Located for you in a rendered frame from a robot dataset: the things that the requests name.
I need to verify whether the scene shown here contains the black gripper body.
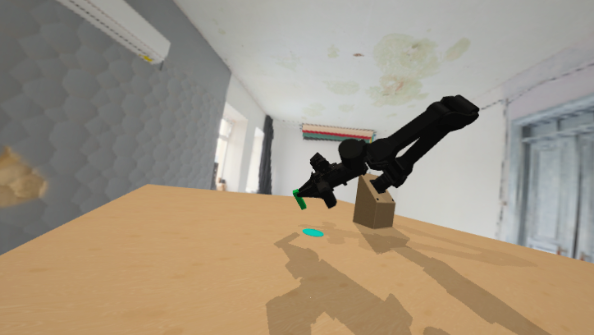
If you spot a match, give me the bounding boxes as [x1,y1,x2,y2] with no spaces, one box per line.
[312,163,349,209]

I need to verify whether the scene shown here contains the cyan circle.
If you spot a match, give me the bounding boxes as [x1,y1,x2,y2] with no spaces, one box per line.
[303,229,323,237]

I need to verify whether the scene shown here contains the green rectangular post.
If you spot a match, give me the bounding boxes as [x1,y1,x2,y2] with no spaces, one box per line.
[293,189,307,210]

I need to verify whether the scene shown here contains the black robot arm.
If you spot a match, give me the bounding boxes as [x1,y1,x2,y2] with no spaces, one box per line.
[310,94,480,194]

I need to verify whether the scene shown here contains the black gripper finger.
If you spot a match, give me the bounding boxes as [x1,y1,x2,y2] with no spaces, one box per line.
[297,179,323,200]
[298,172,318,192]

